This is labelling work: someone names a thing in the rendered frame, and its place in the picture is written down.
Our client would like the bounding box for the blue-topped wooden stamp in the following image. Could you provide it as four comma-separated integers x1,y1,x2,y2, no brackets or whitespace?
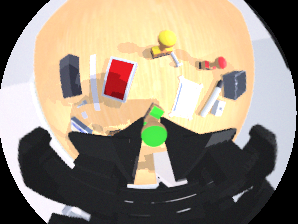
108,129,121,136

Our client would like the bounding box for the red-handled rubber stamp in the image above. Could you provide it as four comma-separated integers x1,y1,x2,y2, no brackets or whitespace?
198,56,227,71

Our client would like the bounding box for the yellow rubber stamp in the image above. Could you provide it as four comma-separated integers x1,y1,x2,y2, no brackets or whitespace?
150,30,177,59

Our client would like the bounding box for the white marker with black cap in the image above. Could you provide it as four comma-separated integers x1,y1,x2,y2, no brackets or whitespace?
201,80,225,117

